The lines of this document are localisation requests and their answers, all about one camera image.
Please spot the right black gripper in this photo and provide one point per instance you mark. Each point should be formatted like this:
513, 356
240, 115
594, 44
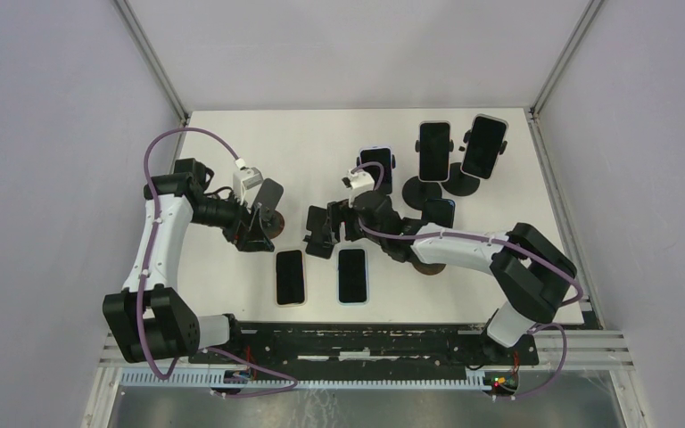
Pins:
338, 212

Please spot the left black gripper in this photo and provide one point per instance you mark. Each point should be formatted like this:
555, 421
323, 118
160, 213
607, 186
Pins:
255, 239

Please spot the black folding phone stand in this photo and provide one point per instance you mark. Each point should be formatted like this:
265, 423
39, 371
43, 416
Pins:
322, 235

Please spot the wooden base phone stand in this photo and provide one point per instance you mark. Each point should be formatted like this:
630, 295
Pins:
271, 193

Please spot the cream cased phone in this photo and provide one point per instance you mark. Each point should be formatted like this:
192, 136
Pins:
290, 278

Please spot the light blue cased phone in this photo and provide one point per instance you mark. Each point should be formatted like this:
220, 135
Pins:
352, 276

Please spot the black round clamp stand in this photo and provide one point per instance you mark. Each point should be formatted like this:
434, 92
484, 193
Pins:
377, 162

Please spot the lilac cased phone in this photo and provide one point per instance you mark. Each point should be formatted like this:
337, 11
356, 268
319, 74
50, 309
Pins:
384, 186

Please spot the white cased phone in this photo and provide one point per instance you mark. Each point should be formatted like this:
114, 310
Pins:
434, 148

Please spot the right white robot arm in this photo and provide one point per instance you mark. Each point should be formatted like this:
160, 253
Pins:
536, 277

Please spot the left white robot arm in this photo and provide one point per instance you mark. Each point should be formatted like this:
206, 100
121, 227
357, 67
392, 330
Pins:
148, 319

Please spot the dark phone on wooden stand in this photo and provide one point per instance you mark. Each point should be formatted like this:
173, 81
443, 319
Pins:
439, 211

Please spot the phone on far right stand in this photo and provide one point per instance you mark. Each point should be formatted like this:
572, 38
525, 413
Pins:
485, 142

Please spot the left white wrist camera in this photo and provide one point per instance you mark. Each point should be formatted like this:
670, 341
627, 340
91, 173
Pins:
247, 182

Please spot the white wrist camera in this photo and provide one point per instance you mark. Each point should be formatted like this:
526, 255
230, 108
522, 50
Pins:
357, 181
247, 182

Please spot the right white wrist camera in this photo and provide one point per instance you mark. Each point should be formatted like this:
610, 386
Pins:
357, 181

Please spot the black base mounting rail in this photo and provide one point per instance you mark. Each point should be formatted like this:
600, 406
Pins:
375, 352

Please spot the aluminium frame post left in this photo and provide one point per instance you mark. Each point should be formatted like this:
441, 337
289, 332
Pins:
146, 49

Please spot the aluminium frame post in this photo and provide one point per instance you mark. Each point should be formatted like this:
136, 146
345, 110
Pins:
146, 49
581, 29

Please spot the aluminium frame post right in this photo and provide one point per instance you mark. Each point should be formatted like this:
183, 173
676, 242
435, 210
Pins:
581, 29

